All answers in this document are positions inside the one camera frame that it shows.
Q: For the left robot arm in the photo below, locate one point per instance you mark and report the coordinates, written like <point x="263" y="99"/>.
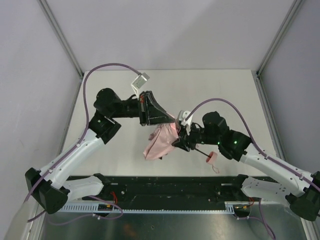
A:
<point x="50" y="185"/>

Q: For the pink folding umbrella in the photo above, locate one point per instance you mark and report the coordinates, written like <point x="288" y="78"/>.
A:
<point x="161" y="140"/>

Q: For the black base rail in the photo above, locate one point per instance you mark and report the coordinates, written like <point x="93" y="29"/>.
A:
<point x="172" y="193"/>

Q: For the aluminium frame post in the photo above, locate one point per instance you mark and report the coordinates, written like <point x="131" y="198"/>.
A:
<point x="280" y="34"/>
<point x="55" y="26"/>

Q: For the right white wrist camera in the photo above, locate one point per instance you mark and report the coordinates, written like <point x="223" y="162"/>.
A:
<point x="185" y="119"/>

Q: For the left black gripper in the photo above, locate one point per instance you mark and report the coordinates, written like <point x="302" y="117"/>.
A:
<point x="143" y="108"/>

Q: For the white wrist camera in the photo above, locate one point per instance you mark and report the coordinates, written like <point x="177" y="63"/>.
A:
<point x="185" y="119"/>
<point x="138" y="82"/>

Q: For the left aluminium frame post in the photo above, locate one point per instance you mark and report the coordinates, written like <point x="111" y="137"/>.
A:
<point x="55" y="26"/>

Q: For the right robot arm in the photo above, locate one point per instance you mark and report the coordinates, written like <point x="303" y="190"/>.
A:
<point x="292" y="187"/>

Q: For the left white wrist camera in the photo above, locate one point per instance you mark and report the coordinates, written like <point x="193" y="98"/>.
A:
<point x="138" y="82"/>

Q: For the right aluminium frame post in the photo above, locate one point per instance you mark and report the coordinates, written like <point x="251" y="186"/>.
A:
<point x="280" y="34"/>

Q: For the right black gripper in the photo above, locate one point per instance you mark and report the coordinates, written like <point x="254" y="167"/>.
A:
<point x="184" y="137"/>

